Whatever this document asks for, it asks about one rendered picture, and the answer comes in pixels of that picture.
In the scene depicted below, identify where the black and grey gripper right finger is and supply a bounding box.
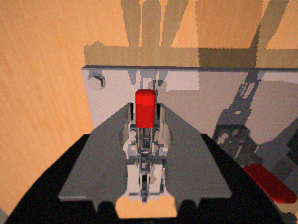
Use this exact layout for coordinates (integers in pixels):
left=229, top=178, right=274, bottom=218
left=157, top=102, right=285, bottom=224

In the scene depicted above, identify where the toggle clamp with red handle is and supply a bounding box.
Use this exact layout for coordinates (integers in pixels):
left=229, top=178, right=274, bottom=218
left=130, top=89, right=160, bottom=205

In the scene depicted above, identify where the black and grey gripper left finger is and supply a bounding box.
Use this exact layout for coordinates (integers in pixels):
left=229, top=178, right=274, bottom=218
left=4, top=102, right=133, bottom=224

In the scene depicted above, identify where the grey metal fixture plate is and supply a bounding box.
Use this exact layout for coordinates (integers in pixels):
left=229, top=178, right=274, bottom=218
left=81, top=65, right=298, bottom=172

